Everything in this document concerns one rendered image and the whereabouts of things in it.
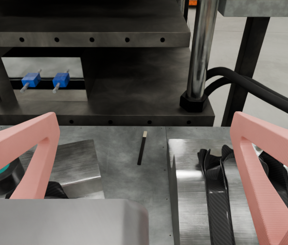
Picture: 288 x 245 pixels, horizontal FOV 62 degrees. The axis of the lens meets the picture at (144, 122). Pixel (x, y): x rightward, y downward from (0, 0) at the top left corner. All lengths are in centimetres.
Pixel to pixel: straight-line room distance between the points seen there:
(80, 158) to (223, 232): 30
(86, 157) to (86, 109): 40
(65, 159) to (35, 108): 46
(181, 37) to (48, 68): 46
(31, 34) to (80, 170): 54
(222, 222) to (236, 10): 67
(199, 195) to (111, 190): 23
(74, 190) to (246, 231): 31
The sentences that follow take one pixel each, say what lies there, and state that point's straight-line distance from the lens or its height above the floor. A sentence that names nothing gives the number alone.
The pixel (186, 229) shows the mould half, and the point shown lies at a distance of 44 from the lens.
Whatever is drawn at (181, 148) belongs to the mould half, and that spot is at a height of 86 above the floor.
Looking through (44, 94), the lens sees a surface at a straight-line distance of 98.
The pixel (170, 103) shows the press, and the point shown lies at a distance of 91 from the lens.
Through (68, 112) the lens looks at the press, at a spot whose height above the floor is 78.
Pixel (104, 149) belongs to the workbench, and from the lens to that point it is 70.
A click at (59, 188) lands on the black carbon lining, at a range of 50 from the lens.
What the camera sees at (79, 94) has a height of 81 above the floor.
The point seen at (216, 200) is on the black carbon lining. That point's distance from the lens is 46.
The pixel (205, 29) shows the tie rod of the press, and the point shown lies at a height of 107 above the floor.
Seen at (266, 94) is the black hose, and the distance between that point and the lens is 79.
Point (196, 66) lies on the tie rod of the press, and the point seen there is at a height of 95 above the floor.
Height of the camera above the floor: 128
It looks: 37 degrees down
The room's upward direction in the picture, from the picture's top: straight up
